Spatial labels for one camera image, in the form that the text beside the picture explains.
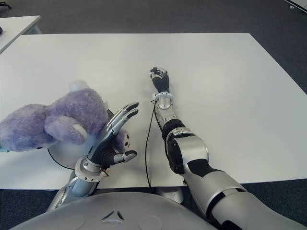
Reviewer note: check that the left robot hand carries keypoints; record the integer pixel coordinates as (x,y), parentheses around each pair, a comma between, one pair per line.
(105,146)

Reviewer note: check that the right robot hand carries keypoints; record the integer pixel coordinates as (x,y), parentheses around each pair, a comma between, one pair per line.
(161,81)

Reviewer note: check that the purple plush bunny doll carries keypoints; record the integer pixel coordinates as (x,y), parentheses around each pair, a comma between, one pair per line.
(72,115)

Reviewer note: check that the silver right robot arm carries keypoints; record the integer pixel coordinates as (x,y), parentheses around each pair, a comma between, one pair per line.
(192,148)

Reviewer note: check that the white plate with dark rim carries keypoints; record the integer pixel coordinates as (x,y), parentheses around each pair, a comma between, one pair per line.
(69,155)

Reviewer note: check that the grey robot torso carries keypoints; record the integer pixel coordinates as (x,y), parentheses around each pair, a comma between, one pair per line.
(115,210)

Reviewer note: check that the white table leg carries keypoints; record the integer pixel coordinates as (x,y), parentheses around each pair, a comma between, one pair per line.
(172,192)

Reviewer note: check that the white side table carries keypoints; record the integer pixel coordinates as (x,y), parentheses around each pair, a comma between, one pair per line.
(14,28)

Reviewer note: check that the white furniture edge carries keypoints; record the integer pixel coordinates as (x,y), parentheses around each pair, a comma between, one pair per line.
(297,2)

